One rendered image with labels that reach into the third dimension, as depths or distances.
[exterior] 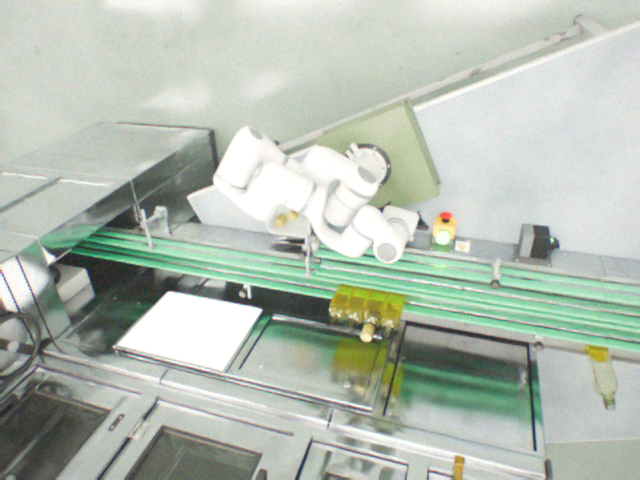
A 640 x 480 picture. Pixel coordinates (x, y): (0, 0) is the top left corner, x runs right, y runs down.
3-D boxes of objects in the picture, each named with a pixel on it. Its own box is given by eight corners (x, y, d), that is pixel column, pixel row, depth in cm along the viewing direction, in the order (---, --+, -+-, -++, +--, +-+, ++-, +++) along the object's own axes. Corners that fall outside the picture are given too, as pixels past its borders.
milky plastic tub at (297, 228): (275, 222, 182) (266, 233, 175) (270, 167, 170) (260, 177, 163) (318, 227, 177) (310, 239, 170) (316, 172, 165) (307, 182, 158)
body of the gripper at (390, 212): (416, 225, 124) (421, 211, 134) (379, 214, 126) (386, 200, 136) (408, 250, 127) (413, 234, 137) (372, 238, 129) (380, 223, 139)
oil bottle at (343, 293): (344, 283, 170) (327, 321, 153) (344, 270, 167) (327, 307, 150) (359, 286, 169) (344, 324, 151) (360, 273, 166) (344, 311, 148)
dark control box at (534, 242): (517, 243, 156) (518, 256, 149) (522, 222, 152) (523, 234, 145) (544, 246, 153) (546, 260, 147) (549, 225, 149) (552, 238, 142)
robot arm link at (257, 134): (270, 187, 130) (222, 162, 127) (294, 144, 125) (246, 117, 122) (266, 202, 117) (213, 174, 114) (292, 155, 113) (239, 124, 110)
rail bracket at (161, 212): (171, 226, 196) (137, 255, 177) (163, 190, 187) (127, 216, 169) (181, 228, 194) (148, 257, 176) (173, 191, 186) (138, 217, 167)
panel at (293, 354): (168, 294, 188) (113, 353, 160) (167, 288, 186) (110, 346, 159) (393, 337, 163) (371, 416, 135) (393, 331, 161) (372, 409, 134)
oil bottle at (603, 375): (584, 349, 153) (598, 413, 132) (586, 336, 151) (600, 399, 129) (603, 351, 151) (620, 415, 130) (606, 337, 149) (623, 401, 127)
